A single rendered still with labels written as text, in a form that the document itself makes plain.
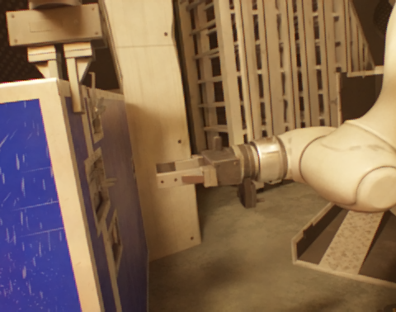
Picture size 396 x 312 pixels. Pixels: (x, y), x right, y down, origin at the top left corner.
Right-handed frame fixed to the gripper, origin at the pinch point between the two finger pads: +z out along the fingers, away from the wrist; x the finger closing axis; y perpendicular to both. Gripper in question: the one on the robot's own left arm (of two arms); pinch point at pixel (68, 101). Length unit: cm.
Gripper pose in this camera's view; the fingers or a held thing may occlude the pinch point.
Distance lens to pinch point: 53.6
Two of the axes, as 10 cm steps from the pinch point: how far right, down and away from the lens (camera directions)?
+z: 1.4, 9.9, 0.0
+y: -1.2, 0.1, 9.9
